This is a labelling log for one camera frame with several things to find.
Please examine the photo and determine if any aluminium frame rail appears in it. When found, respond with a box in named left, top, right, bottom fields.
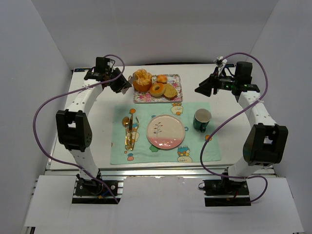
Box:
left=44, top=165, right=277, bottom=179

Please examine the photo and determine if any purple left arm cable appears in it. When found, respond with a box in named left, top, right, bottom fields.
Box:
left=32, top=54, right=126, bottom=204

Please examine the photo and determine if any round bread roll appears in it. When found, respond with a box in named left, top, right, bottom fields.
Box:
left=156, top=75, right=168, bottom=84

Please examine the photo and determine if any mint cartoon placemat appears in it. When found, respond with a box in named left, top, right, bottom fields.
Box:
left=110, top=102, right=215, bottom=165

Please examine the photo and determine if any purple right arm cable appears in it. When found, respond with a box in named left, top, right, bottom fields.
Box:
left=199, top=52, right=269, bottom=203

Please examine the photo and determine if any floral rectangular tray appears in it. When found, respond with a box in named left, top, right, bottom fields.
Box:
left=134, top=74, right=183, bottom=104

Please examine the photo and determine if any gold fork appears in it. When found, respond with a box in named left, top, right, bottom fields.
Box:
left=128, top=117, right=139, bottom=150

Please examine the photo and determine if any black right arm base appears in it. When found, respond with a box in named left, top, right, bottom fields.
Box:
left=198, top=177, right=251, bottom=207

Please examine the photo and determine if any gold spoon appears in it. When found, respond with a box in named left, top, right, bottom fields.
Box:
left=122, top=117, right=130, bottom=150

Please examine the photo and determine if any herb bread slice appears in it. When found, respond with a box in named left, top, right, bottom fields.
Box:
left=163, top=83, right=178, bottom=99

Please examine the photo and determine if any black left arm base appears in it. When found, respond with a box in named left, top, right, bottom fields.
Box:
left=72, top=173, right=123, bottom=205

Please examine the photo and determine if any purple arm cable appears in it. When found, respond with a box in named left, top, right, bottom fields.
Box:
left=32, top=54, right=126, bottom=204
left=199, top=52, right=269, bottom=203

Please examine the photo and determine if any gold knife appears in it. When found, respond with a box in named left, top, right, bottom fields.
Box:
left=129, top=114, right=133, bottom=150

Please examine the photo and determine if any bagel ring bread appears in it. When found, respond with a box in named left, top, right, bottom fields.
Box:
left=149, top=83, right=166, bottom=97

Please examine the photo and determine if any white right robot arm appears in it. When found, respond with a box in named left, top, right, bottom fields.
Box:
left=195, top=58, right=288, bottom=182

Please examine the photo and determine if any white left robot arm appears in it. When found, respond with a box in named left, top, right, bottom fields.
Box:
left=56, top=57, right=132, bottom=180

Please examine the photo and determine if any pink white ceramic plate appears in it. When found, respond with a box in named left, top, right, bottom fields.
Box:
left=146, top=115, right=185, bottom=150

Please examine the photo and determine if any orange bundt bread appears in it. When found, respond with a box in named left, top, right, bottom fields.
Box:
left=133, top=69, right=152, bottom=93

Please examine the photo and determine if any dark green mug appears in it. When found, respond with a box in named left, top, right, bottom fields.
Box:
left=193, top=109, right=212, bottom=133

